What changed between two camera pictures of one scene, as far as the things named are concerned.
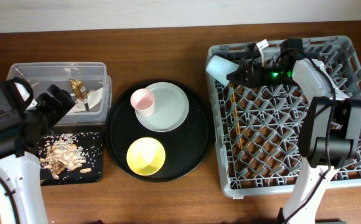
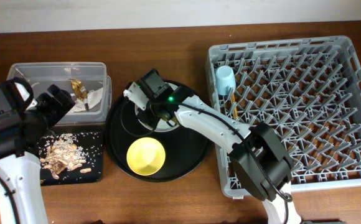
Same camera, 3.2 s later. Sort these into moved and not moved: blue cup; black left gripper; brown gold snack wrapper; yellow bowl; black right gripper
Moved: black right gripper; blue cup
Not moved: yellow bowl; brown gold snack wrapper; black left gripper
